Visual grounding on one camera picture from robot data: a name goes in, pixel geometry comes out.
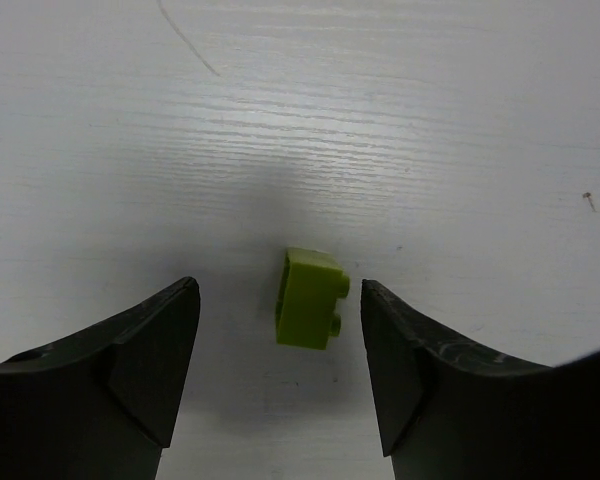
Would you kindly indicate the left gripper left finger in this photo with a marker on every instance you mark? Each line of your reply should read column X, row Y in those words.
column 101, row 403

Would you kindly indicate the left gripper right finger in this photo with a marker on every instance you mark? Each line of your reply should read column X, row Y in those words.
column 449, row 407

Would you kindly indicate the lime small lego brick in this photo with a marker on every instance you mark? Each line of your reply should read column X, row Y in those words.
column 311, row 285

